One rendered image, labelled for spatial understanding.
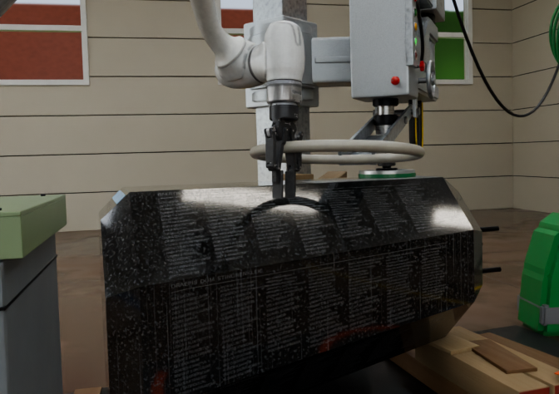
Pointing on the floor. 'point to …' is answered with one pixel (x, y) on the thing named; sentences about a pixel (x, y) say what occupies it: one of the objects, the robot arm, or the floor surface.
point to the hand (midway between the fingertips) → (284, 185)
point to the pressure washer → (541, 279)
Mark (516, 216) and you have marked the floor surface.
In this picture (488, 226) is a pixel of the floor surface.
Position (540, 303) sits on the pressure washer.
